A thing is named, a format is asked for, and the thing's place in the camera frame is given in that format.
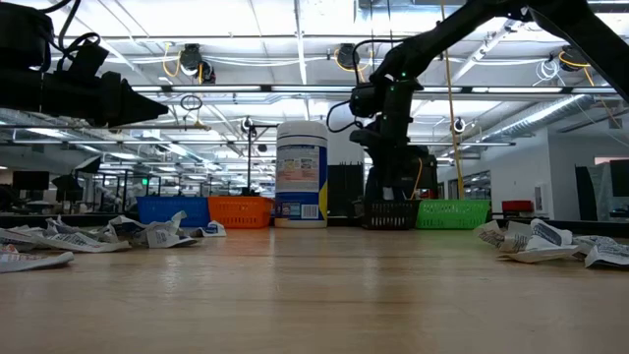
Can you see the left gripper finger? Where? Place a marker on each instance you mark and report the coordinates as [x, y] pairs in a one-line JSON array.
[[137, 105]]

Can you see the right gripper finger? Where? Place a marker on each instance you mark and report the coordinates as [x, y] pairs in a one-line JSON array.
[[379, 184]]

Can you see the white wipes canister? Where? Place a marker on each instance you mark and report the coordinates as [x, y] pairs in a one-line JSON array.
[[301, 172]]

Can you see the white black-print pad packet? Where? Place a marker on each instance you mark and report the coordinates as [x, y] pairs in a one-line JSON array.
[[597, 241], [550, 233], [489, 233], [516, 238], [607, 255]]

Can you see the pile of packets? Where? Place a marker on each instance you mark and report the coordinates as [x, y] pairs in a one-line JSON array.
[[538, 254]]

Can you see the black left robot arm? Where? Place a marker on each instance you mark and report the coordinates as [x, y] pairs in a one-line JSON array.
[[19, 39]]

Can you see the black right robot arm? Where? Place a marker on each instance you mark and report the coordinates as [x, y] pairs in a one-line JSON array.
[[442, 37]]

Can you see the black plastic basket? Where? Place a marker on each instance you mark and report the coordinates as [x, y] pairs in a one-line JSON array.
[[390, 215]]

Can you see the black panel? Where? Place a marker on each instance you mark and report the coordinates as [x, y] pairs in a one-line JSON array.
[[346, 189]]

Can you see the white column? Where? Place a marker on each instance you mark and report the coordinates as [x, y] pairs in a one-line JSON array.
[[344, 147]]

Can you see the black softbox light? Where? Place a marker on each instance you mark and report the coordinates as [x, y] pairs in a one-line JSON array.
[[88, 164]]

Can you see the green plastic basket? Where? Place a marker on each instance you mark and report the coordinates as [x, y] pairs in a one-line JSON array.
[[452, 214]]

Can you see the black studio light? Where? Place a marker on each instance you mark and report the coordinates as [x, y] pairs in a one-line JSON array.
[[66, 187]]

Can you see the black desk monitor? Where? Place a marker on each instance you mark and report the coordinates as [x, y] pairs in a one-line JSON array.
[[30, 180]]

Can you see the blue plastic basket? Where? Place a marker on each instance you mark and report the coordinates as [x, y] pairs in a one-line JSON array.
[[167, 211]]

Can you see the red box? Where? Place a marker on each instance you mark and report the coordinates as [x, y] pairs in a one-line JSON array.
[[517, 205]]

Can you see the orange plastic basket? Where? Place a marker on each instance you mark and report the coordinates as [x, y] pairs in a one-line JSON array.
[[241, 212]]

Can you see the small white printed packet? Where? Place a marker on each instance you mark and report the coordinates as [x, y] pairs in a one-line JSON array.
[[7, 249]]

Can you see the dark standing panel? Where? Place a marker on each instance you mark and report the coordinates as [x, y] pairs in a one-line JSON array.
[[586, 192]]

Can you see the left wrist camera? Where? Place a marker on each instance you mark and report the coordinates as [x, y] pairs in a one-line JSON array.
[[86, 56]]

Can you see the black aluminium frame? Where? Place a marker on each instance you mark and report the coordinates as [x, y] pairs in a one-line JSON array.
[[74, 219]]

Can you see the black camera stand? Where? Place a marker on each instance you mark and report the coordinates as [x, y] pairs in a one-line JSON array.
[[249, 162]]

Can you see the dark wall monitor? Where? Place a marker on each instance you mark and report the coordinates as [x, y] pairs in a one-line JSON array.
[[620, 179]]

